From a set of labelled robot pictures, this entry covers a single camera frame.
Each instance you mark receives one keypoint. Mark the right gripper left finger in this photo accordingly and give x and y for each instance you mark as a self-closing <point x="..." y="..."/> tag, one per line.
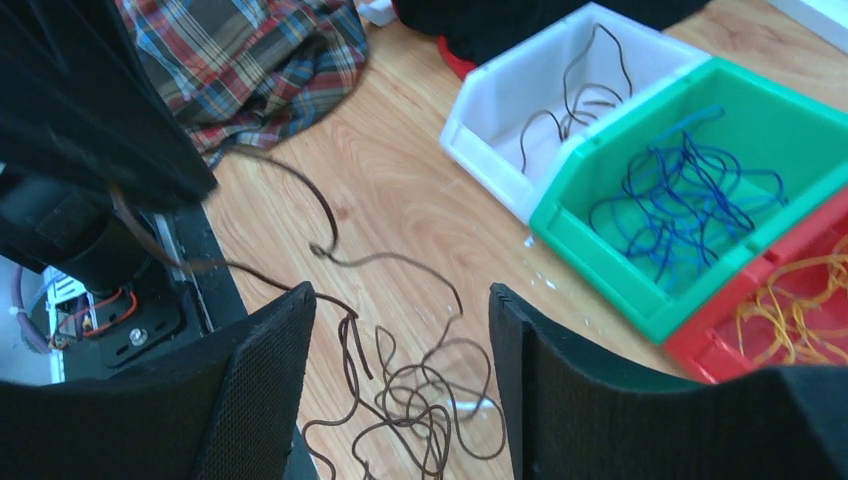
<point x="222" y="407"/>

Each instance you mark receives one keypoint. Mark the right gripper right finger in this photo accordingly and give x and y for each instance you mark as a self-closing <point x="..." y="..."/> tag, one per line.
<point x="575" y="410"/>

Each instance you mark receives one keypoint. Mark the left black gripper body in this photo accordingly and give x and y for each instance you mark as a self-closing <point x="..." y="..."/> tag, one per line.
<point x="78" y="109"/>

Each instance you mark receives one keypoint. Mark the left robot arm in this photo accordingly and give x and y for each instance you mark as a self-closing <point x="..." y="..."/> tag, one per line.
<point x="46" y="224"/>

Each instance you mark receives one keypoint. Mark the plaid flannel shirt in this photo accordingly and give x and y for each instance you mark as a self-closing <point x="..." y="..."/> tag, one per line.
<point x="247" y="72"/>

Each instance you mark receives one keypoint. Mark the green plastic bin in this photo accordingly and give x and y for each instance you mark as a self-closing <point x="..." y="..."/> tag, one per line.
<point x="665" y="205"/>

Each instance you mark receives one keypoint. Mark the red plastic bin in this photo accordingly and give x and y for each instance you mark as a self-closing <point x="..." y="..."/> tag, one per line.
<point x="788" y="306"/>

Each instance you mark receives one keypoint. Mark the white plastic bin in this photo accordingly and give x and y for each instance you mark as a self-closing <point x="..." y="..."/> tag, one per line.
<point x="519" y="116"/>

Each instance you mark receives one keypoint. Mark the black shirt on hanger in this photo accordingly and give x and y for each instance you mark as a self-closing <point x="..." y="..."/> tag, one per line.
<point x="479" y="30"/>

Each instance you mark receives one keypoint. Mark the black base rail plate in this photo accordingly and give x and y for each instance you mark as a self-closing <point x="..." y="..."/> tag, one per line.
<point x="129" y="307"/>

